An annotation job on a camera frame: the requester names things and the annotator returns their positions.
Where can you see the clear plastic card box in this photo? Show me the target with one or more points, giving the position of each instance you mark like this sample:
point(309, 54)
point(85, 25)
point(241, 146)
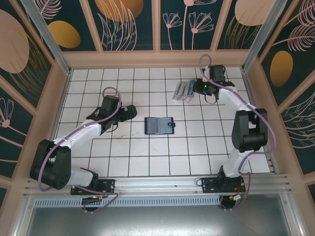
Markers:
point(182, 92)

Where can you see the blue leather card holder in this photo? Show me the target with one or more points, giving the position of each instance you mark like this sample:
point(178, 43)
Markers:
point(158, 126)

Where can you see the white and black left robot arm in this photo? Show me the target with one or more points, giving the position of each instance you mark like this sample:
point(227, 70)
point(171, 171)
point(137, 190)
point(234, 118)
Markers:
point(54, 164)

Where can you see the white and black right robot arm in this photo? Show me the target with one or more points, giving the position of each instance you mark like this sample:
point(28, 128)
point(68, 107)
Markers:
point(248, 130)

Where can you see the blue credit card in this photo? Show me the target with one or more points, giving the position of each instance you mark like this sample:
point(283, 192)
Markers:
point(190, 88)

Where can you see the grey metal panel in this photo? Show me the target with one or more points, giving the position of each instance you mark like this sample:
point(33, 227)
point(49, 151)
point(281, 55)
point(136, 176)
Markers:
point(157, 221)

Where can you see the aluminium side rail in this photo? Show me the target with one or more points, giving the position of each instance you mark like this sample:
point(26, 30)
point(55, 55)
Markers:
point(253, 98)
point(59, 103)

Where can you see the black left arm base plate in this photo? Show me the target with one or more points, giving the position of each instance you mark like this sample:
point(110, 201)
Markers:
point(105, 186)

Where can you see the aluminium front rail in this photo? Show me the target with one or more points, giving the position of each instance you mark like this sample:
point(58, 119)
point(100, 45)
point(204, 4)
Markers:
point(157, 184)

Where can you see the aluminium corner post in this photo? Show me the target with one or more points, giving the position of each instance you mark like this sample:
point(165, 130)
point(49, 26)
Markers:
point(262, 34)
point(46, 37)

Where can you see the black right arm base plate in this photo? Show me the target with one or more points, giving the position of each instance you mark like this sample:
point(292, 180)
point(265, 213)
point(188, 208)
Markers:
point(209, 185)

